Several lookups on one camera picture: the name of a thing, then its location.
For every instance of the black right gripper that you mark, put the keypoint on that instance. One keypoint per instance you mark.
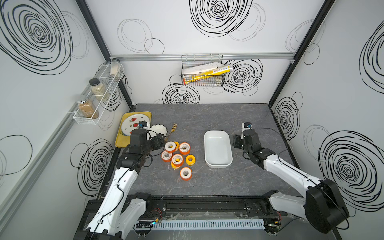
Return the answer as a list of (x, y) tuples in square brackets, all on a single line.
[(235, 140)]

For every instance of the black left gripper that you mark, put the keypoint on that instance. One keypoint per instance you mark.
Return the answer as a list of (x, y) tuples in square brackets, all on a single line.
[(158, 141)]

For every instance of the orange tape roll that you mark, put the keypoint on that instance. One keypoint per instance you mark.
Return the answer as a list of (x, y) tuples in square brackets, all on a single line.
[(186, 174), (166, 156), (178, 159), (184, 148), (170, 147)]

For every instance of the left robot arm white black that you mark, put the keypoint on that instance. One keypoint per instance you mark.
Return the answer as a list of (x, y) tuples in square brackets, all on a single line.
[(112, 221)]

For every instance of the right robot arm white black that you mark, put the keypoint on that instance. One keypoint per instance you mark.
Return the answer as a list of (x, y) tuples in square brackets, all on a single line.
[(320, 201)]

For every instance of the white plastic storage box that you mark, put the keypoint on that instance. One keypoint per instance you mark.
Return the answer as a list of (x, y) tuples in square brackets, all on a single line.
[(218, 150)]

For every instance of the yellow tape spool behind top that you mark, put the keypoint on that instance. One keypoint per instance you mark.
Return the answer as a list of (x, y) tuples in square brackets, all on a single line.
[(177, 145)]

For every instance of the yellow tape spool under centre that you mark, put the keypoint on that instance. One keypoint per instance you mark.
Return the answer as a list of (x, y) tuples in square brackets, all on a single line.
[(174, 166)]

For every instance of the yellow tape spool right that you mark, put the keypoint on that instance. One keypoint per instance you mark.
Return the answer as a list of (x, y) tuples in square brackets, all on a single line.
[(190, 160)]

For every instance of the orange tape roll bottom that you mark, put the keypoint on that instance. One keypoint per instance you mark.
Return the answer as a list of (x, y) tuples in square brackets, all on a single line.
[(186, 174)]

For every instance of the yellow white foil box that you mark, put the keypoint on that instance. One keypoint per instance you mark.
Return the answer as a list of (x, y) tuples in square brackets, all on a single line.
[(208, 75)]

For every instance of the yellow plastic tray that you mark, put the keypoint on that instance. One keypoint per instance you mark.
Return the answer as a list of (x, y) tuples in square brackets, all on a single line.
[(123, 141)]

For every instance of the white scalloped bowl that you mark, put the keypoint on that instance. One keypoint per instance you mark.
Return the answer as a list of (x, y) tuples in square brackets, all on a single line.
[(158, 129)]

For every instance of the watermelon pattern plate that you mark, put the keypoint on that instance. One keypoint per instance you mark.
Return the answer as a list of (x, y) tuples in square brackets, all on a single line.
[(130, 123)]

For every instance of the gold fork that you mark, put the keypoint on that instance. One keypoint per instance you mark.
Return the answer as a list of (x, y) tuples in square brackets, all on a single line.
[(173, 129)]

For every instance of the spice jar brown contents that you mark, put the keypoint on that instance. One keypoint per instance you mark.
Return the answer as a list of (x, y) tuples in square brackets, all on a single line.
[(87, 107)]

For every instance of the spice jar black lid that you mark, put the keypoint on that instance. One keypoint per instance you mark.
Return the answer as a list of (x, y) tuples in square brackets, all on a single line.
[(99, 90)]

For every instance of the spice jar far clear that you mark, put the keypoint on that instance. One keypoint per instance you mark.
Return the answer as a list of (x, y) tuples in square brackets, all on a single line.
[(114, 66)]

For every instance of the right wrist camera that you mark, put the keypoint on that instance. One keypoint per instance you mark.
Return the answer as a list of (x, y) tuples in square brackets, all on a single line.
[(245, 126)]

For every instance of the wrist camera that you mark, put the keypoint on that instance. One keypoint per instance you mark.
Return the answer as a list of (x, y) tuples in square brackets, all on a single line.
[(143, 125), (245, 126)]

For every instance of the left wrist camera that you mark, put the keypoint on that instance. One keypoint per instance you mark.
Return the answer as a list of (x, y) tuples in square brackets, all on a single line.
[(143, 125)]

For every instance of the white wire spice rack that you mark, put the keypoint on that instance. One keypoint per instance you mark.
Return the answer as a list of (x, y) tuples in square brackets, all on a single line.
[(107, 109)]

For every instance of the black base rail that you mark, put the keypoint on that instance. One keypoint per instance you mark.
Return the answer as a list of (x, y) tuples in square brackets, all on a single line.
[(162, 208)]

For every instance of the white slotted cable duct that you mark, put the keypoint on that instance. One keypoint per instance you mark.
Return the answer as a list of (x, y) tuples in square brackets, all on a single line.
[(244, 224)]

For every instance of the black wire wall basket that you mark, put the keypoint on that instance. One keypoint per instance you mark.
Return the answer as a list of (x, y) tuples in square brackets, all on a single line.
[(193, 63)]

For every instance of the aluminium wall rail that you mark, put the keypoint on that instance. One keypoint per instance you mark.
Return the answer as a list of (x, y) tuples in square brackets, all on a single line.
[(190, 57)]

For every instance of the black corner frame post left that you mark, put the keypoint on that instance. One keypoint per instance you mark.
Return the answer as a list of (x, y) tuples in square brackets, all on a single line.
[(86, 12)]

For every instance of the black corner frame post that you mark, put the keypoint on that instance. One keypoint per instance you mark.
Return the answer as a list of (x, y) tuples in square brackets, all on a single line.
[(86, 12), (319, 19)]

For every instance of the black corner frame post right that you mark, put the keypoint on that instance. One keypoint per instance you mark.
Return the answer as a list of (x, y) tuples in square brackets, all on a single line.
[(319, 19)]

